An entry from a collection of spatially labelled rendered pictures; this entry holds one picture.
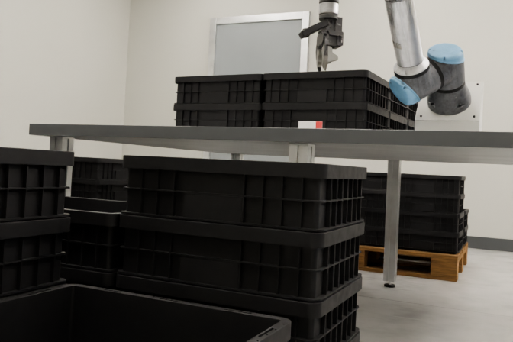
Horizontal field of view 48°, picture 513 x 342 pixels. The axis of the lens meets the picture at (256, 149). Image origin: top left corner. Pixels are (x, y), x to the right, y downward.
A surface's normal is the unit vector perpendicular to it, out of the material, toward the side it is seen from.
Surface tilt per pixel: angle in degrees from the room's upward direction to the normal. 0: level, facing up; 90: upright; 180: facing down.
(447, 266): 90
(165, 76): 90
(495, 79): 90
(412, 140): 90
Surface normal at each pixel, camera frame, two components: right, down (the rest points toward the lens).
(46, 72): 0.91, 0.04
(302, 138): -0.41, -0.05
